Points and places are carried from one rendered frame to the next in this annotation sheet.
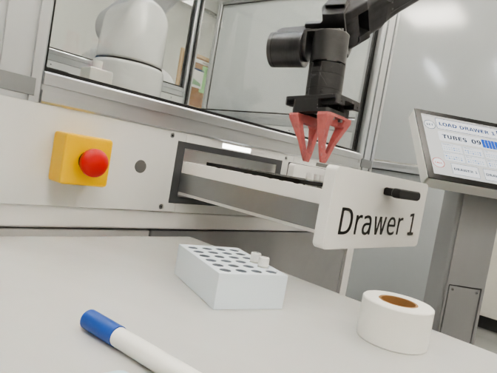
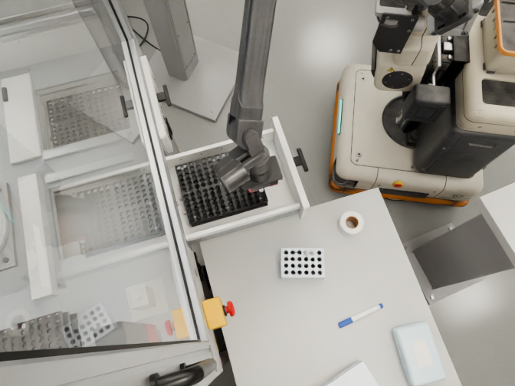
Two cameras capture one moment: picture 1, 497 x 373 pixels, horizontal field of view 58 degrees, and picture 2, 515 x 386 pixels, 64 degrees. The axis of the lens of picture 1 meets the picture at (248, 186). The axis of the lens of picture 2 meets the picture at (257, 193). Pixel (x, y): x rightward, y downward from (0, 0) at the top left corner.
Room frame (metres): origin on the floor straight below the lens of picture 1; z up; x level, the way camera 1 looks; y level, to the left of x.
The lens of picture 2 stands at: (0.54, 0.24, 1.97)
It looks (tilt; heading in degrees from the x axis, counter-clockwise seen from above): 71 degrees down; 299
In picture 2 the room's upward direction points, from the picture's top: straight up
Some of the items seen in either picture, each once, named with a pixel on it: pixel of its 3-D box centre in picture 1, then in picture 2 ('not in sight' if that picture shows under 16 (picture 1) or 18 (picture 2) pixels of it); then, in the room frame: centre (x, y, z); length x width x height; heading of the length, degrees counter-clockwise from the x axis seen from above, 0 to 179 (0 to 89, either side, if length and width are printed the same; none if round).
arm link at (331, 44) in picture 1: (325, 49); (255, 160); (0.73, -0.08, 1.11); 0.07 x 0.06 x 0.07; 65
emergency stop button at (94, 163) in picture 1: (92, 162); (228, 309); (0.63, 0.22, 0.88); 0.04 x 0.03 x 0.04; 136
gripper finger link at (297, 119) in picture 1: (316, 132); not in sight; (0.72, -0.09, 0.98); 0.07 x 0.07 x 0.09; 46
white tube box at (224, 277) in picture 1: (227, 274); (302, 263); (0.52, 0.01, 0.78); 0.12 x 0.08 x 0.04; 29
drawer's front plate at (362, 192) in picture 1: (378, 211); (288, 168); (0.68, -0.20, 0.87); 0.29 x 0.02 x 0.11; 136
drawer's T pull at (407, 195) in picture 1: (399, 193); (298, 161); (0.66, -0.22, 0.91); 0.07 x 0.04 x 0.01; 136
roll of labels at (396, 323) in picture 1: (394, 320); (350, 224); (0.45, -0.17, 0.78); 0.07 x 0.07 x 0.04
